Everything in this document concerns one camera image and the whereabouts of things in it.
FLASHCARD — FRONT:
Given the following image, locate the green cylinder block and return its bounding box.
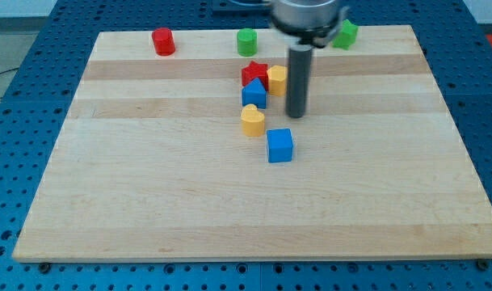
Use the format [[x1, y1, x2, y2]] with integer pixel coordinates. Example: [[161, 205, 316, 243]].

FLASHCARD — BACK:
[[236, 28, 258, 57]]

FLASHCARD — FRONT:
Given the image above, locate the blue cube block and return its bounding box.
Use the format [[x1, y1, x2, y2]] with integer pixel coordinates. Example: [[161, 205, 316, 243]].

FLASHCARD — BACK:
[[267, 129, 294, 163]]

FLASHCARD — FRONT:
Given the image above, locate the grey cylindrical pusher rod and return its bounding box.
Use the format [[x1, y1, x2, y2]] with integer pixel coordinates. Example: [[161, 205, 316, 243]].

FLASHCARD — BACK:
[[285, 44, 313, 118]]

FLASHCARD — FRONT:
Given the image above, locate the wooden board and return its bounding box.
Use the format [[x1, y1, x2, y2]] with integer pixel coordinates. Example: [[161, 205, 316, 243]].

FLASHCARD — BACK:
[[13, 25, 492, 263]]

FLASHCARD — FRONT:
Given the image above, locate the green star block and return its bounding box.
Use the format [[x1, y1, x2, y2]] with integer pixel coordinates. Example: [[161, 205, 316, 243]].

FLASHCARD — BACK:
[[332, 19, 359, 50]]

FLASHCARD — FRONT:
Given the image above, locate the red cylinder block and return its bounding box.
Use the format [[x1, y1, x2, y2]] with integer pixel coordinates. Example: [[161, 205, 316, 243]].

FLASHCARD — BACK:
[[151, 27, 176, 56]]

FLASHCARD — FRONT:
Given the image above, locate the blue triangle block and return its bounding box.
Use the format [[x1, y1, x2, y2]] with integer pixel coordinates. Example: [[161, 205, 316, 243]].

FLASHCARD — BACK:
[[242, 78, 267, 109]]

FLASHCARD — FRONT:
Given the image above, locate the yellow hexagon block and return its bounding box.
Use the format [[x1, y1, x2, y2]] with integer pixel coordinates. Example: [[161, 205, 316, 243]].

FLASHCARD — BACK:
[[267, 65, 288, 97]]

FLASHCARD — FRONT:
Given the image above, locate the red star block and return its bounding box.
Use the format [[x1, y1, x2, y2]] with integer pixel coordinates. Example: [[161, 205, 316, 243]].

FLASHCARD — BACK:
[[241, 61, 269, 91]]

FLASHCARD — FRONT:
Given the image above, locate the yellow heart block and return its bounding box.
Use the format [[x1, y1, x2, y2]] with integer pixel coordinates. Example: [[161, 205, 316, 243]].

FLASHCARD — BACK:
[[241, 103, 265, 137]]

